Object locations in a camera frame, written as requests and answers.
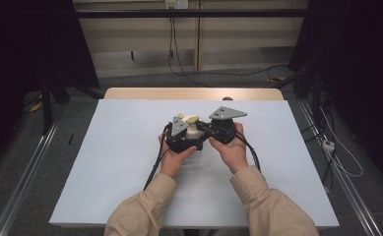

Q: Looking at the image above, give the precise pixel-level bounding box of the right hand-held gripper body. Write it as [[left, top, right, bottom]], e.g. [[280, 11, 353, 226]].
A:
[[207, 105, 248, 146]]

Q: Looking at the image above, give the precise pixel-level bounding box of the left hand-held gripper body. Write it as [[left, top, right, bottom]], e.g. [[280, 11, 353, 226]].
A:
[[164, 115, 208, 154]]

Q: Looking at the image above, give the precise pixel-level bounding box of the glass jar with cream lid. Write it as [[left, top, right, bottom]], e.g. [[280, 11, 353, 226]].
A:
[[176, 112, 205, 141]]

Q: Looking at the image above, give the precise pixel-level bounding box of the person's left hand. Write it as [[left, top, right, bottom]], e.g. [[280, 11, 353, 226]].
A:
[[158, 132, 199, 180]]

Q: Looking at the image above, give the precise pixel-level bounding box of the person's right hand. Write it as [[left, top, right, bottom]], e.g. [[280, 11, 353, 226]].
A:
[[208, 122, 250, 175]]

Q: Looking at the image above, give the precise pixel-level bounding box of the wooden table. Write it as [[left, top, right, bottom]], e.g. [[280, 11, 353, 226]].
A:
[[103, 87, 285, 101]]

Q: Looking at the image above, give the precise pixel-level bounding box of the white board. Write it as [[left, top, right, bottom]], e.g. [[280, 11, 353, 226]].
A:
[[48, 98, 341, 229]]

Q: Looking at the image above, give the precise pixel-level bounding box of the black horizontal bar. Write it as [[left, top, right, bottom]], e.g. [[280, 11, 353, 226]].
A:
[[75, 8, 310, 20]]

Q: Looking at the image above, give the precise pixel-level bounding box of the black metal stand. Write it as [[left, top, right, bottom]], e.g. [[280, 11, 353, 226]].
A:
[[38, 73, 72, 136]]

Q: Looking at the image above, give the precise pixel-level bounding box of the black curtain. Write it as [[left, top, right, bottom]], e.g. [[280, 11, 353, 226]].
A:
[[0, 0, 100, 175], [288, 0, 383, 188]]

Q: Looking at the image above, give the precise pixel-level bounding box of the left hand-held gripper black cable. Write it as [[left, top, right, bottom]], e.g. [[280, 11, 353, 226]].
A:
[[142, 122, 173, 192]]

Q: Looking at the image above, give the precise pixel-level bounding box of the hand-held gripper black cable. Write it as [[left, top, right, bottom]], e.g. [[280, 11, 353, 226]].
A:
[[142, 122, 173, 192], [233, 130, 263, 174]]

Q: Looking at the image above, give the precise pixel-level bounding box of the right hand-held gripper black cable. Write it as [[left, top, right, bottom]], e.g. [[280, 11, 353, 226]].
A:
[[233, 130, 263, 174]]

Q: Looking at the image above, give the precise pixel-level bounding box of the black floor cable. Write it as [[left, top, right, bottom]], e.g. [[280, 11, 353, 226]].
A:
[[167, 48, 290, 89]]

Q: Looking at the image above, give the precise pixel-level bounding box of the wooden upright post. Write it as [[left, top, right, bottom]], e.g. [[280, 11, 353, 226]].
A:
[[193, 0, 202, 72]]

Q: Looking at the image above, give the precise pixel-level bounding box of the black hanging cable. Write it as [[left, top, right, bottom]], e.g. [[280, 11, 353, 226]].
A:
[[167, 16, 177, 68]]

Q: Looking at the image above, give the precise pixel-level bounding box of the white cable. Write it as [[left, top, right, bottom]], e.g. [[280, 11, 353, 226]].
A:
[[319, 106, 364, 179]]

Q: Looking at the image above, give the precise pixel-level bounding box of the white wall socket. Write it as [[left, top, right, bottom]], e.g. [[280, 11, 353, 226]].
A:
[[164, 0, 190, 10]]

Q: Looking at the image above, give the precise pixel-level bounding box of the aluminium rail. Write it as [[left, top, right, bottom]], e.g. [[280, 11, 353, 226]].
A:
[[296, 98, 383, 236], [0, 120, 61, 236]]

